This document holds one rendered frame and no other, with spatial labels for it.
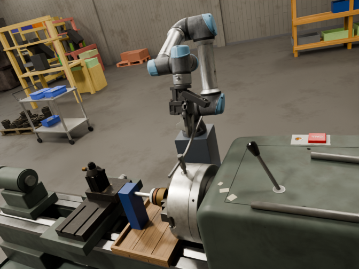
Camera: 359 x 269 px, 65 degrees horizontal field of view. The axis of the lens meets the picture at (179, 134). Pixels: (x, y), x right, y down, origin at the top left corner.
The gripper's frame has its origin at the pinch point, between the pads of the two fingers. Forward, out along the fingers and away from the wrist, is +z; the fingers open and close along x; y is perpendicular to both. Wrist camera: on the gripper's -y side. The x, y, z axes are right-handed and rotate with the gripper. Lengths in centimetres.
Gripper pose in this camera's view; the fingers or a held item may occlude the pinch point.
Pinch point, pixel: (190, 134)
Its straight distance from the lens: 115.4
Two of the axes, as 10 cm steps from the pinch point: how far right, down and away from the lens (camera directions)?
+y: -8.9, -0.1, 4.5
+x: -4.5, 1.7, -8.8
